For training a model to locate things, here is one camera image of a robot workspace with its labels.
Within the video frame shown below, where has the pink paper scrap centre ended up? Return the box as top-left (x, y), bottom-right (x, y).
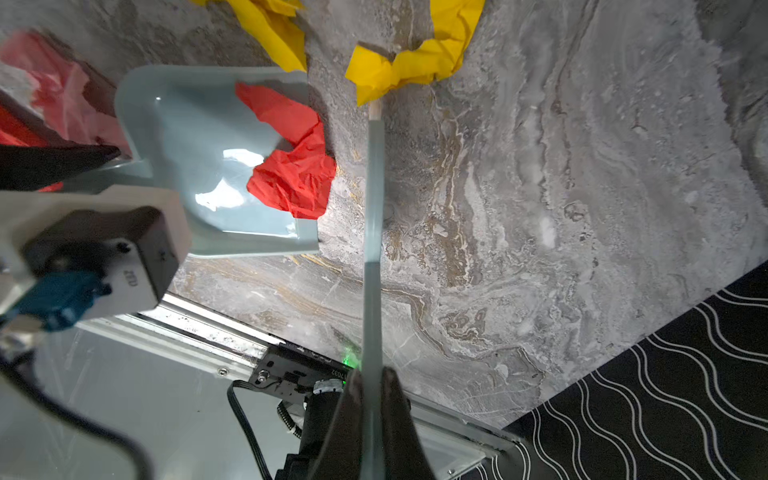
top-left (1, 31), bottom-right (132, 156)

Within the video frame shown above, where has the red paper scrap near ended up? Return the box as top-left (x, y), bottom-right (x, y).
top-left (1, 107), bottom-right (63, 192)

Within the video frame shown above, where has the teal dustpan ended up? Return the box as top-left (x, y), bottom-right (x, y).
top-left (63, 65), bottom-right (319, 257)

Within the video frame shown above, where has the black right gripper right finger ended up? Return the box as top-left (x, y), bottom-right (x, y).
top-left (381, 367), bottom-right (435, 480)

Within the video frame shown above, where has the yellow paper scrap curved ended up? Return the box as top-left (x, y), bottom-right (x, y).
top-left (345, 0), bottom-right (485, 106)

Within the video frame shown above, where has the red paper scrap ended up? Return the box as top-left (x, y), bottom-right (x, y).
top-left (235, 83), bottom-right (337, 220)
top-left (1, 107), bottom-right (63, 192)

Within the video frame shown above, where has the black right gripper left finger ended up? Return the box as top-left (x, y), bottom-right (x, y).
top-left (309, 370), bottom-right (364, 480)

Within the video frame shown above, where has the teal hand brush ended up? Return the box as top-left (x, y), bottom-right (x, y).
top-left (360, 99), bottom-right (386, 479)

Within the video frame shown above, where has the red paper scrap far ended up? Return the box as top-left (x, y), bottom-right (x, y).
top-left (235, 83), bottom-right (337, 220)

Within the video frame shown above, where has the yellow paper scrap flat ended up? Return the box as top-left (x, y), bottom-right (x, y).
top-left (226, 0), bottom-right (307, 73)

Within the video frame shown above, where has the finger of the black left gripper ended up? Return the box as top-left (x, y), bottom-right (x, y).
top-left (1, 145), bottom-right (121, 191)

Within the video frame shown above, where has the aluminium front rail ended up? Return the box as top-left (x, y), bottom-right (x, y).
top-left (78, 295), bottom-right (514, 479)

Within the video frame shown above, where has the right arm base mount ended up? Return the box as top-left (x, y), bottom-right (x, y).
top-left (227, 345), bottom-right (360, 479)

